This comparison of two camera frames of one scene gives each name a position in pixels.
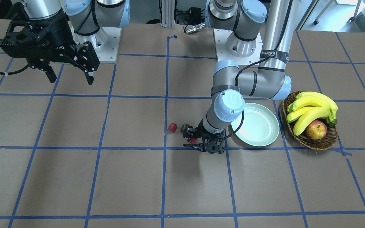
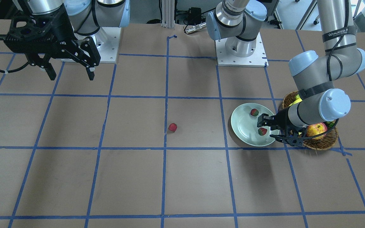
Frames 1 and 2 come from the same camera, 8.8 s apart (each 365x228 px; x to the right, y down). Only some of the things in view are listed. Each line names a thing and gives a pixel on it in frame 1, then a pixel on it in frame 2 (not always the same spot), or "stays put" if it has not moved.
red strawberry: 182,127 → 262,131
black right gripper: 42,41 stays put
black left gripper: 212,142 → 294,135
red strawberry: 172,127 stays put
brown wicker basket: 328,141 stays put
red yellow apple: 316,130 stays put
